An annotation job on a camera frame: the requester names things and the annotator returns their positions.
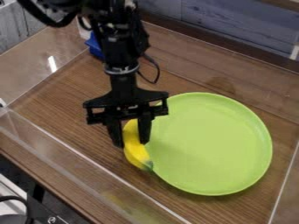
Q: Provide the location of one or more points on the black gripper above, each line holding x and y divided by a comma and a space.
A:
127, 102

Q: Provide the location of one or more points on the yellow toy banana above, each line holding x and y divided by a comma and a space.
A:
135, 151

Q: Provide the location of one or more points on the green round plate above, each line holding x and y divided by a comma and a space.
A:
211, 147

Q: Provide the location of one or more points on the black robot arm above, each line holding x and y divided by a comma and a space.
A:
113, 20

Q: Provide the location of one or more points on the blue plastic block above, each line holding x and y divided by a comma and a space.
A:
95, 50

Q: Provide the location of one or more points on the clear acrylic enclosure wall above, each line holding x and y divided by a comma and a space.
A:
49, 75

